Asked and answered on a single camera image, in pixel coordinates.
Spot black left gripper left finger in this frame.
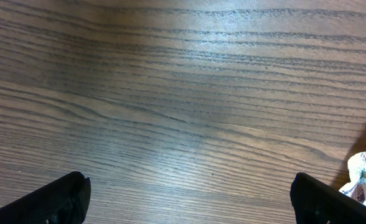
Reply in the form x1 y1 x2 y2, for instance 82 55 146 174
0 171 91 224

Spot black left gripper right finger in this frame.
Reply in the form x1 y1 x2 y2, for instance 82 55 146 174
290 172 366 224

